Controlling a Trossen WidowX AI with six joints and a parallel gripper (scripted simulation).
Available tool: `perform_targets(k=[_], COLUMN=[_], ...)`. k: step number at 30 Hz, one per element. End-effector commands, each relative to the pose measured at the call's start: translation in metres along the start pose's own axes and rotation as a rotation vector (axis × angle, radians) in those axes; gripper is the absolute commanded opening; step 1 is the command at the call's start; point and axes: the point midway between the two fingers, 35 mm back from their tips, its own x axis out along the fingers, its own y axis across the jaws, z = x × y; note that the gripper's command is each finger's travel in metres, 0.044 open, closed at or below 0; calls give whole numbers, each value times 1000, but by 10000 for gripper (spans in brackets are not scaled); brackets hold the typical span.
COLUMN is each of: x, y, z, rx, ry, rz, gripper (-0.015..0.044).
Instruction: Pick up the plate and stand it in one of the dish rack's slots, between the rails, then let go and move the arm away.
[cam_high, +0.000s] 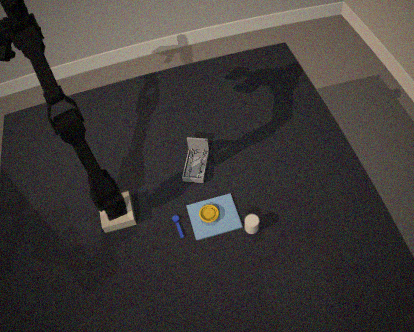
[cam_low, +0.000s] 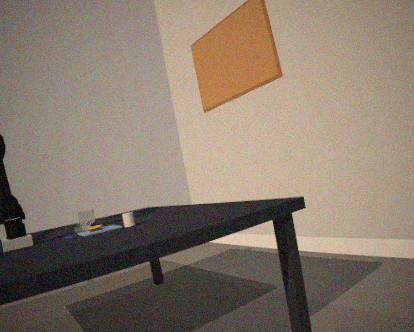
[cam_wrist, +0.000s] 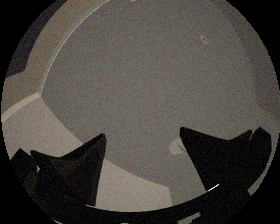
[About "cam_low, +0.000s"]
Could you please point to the beige cylinder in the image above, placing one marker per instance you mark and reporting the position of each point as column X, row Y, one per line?
column 128, row 219

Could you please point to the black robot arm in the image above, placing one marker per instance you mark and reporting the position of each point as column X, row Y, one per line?
column 9, row 206

